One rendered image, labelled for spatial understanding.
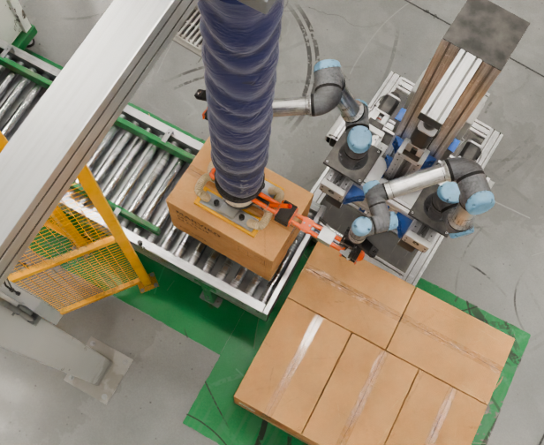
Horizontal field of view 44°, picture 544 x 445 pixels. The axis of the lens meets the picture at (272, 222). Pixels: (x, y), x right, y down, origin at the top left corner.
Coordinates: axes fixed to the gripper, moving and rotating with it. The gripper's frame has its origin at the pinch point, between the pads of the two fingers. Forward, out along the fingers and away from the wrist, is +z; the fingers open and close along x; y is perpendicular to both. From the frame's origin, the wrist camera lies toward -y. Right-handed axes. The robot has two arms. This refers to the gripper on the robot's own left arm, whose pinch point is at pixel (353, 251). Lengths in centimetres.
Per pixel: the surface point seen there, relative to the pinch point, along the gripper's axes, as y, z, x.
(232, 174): 57, -42, 11
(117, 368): 87, 120, 98
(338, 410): -34, 68, 58
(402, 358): -50, 68, 17
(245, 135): 53, -78, 8
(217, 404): 25, 122, 85
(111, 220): 99, -9, 46
